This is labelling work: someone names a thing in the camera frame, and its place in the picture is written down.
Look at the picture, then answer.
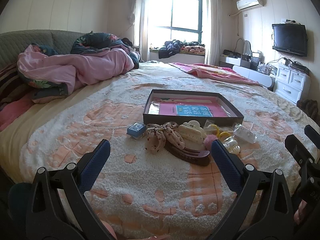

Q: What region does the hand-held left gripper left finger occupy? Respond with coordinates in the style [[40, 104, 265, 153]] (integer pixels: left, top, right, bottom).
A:
[[26, 139, 117, 240]]

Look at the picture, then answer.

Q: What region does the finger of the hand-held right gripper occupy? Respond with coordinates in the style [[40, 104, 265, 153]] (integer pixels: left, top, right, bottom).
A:
[[304, 125, 320, 145], [284, 134, 320, 178]]

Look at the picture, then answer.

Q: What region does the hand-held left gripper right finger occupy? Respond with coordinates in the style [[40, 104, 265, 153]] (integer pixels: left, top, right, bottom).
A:
[[211, 139, 300, 240]]

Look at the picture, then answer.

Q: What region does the pink pompom hair tie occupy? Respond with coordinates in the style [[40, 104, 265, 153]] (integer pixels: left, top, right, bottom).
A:
[[203, 134, 216, 148]]

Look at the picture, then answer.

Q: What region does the clear plastic hair clip packet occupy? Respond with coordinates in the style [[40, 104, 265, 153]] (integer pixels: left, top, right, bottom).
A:
[[232, 122, 257, 144]]

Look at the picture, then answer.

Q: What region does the bag of yellow hair ties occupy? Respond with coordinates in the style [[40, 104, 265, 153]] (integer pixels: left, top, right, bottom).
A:
[[204, 120, 234, 139]]

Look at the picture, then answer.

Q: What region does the cream hair claw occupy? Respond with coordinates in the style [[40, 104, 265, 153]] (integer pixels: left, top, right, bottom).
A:
[[178, 121, 206, 145]]

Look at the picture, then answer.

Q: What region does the dark shallow cardboard box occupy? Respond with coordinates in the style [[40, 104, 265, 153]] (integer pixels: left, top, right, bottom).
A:
[[142, 89, 244, 130]]

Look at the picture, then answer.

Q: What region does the person's right hand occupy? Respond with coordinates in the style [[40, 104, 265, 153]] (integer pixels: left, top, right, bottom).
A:
[[294, 200, 311, 227]]

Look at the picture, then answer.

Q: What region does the brown furry bag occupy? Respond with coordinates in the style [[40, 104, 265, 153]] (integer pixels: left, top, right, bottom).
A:
[[297, 99, 320, 123]]

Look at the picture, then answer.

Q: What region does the dark red hair clip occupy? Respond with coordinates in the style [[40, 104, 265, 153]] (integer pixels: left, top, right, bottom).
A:
[[164, 142, 210, 166]]

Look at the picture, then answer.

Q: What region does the small blue box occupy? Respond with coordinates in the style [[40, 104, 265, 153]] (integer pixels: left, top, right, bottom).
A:
[[127, 123, 146, 140]]

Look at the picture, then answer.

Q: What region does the white drawer cabinet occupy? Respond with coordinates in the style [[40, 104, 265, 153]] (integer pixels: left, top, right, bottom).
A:
[[272, 62, 312, 104]]

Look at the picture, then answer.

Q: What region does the floral fabric scrunchie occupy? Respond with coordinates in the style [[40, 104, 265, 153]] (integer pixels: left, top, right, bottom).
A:
[[146, 122, 187, 155]]

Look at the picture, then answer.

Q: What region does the pink book with blue label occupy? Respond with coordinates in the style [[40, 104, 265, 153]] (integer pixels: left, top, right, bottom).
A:
[[150, 99, 232, 118]]

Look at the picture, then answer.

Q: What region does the white rounded footboard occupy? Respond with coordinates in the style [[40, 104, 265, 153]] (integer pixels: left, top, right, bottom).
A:
[[232, 65, 275, 88]]

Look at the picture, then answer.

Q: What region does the pink printed blanket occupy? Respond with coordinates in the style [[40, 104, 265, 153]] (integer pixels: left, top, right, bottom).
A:
[[168, 62, 263, 87]]

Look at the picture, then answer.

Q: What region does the pink quilt with floral side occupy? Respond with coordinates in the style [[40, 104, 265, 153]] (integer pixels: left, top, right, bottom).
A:
[[17, 32, 140, 104]]

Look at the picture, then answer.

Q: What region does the white desk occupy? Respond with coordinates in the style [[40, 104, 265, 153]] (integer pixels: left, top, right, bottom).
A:
[[219, 55, 250, 69]]

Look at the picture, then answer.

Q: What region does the dark striped cloth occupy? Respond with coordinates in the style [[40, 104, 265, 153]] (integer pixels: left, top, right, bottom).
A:
[[0, 62, 33, 110]]

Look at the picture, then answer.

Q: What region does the colourful folded blanket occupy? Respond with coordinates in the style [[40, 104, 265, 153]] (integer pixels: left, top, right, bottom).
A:
[[181, 42, 206, 54]]

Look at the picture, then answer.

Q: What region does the dark puffy jacket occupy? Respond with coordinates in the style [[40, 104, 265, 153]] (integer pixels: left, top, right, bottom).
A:
[[159, 39, 187, 59]]

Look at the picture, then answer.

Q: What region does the sheer white curtain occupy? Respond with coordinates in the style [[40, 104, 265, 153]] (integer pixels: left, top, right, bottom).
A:
[[204, 0, 223, 67], [127, 0, 153, 63]]

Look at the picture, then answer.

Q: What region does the grey padded headboard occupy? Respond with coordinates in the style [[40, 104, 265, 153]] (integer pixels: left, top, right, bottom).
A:
[[0, 29, 85, 68]]

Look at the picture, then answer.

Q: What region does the white air conditioner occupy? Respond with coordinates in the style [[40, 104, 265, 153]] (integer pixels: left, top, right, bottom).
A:
[[236, 0, 264, 11]]

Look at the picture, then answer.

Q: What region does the window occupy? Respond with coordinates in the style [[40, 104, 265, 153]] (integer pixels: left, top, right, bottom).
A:
[[150, 0, 208, 43]]

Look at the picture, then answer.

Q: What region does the black wall television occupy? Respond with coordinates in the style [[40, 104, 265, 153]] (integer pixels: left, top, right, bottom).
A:
[[272, 23, 308, 57]]

